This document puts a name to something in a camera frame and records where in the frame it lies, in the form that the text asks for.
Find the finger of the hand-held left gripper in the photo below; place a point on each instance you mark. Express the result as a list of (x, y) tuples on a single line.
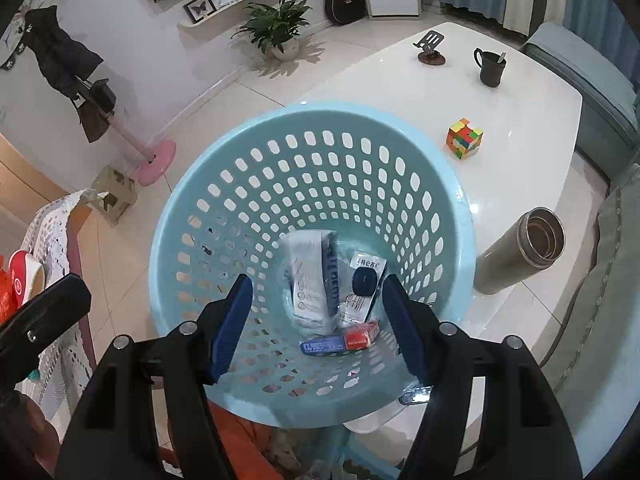
[(50, 315)]

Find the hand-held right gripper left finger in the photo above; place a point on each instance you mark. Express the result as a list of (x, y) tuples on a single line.
[(229, 332)]

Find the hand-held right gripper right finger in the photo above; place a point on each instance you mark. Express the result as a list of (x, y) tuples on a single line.
[(406, 332)]

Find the light blue perforated plastic basket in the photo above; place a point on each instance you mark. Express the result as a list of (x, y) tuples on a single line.
[(159, 260)]

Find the white and blue carton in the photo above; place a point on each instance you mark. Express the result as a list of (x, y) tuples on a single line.
[(310, 270)]

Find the small red box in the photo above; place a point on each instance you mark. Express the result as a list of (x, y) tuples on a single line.
[(360, 335)]

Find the red and white packet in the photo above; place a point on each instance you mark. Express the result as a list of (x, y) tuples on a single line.
[(25, 275)]

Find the white box with black circle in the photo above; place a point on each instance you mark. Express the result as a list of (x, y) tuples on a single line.
[(357, 305)]

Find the small silver object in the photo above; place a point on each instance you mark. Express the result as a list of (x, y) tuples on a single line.
[(415, 395)]

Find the white lace cloth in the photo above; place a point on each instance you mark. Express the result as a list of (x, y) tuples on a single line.
[(50, 240)]

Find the blue tube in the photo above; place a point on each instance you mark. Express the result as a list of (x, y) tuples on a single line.
[(320, 346)]

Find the orange garment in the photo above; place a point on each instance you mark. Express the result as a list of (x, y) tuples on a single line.
[(240, 440)]

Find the steel thermos flask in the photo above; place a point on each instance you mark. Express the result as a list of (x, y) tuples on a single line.
[(505, 260)]

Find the green plastic stool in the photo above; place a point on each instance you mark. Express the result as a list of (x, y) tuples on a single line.
[(117, 200)]

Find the pink coat stand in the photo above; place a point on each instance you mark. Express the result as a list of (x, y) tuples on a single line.
[(155, 157)]

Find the brown bag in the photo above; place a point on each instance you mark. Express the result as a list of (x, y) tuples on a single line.
[(95, 125)]

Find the multicoloured puzzle cube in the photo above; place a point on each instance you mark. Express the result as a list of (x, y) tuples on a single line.
[(465, 137)]

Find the grey green sofa cover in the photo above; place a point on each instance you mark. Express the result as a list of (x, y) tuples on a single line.
[(610, 310)]

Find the dark mug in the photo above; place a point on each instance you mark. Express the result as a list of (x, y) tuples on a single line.
[(490, 72)]

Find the potted green plant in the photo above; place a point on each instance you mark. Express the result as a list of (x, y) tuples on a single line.
[(272, 25)]

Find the blue grey sofa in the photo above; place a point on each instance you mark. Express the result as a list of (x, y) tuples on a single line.
[(575, 60)]

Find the framed butterfly picture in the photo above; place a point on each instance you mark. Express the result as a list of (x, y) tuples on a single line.
[(200, 7)]

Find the blue striped curtain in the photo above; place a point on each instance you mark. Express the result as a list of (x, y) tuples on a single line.
[(590, 5)]

